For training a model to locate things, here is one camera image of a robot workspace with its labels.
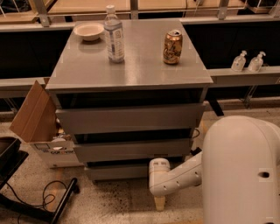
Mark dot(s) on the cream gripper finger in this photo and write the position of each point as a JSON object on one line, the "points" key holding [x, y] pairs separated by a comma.
{"points": [[160, 203]]}

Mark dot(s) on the grey drawer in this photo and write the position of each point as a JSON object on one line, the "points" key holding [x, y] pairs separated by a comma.
{"points": [[124, 119], [96, 152], [118, 171]]}

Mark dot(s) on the gold drink can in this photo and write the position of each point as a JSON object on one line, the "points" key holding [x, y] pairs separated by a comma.
{"points": [[173, 42]]}

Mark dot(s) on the sanitizer pump bottle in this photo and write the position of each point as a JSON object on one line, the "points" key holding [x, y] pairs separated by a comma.
{"points": [[257, 62], [239, 62]]}

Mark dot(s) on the left sanitizer pump bottle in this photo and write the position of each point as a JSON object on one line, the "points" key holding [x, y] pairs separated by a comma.
{"points": [[239, 62]]}

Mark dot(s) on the grey drawer cabinet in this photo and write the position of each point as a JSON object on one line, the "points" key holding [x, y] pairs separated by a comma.
{"points": [[84, 78]]}

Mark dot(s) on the clear plastic water bottle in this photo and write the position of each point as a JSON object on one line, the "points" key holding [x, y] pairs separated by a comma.
{"points": [[113, 30]]}

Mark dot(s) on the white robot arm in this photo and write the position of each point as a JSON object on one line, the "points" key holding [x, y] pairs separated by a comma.
{"points": [[237, 169]]}

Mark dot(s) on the grey middle drawer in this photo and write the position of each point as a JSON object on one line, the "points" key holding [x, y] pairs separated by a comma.
{"points": [[96, 152]]}

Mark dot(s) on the right sanitizer pump bottle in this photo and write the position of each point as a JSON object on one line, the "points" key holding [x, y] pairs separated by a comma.
{"points": [[257, 62]]}

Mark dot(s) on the white paper bowl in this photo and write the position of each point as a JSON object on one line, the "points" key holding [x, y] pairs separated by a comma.
{"points": [[88, 31]]}

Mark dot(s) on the grey top drawer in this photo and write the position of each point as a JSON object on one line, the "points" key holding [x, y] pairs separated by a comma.
{"points": [[124, 119]]}

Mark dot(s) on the black power adapter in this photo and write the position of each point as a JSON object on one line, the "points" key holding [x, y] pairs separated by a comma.
{"points": [[196, 151]]}

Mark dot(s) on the open cardboard box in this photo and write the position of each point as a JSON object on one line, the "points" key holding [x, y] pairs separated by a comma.
{"points": [[37, 125]]}

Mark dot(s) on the black stand left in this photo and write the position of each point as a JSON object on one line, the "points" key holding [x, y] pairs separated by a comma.
{"points": [[11, 158]]}

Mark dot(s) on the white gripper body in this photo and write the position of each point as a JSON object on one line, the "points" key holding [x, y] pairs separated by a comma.
{"points": [[159, 202]]}

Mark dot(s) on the grey bottom drawer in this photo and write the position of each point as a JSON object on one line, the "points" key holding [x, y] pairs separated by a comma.
{"points": [[118, 171]]}

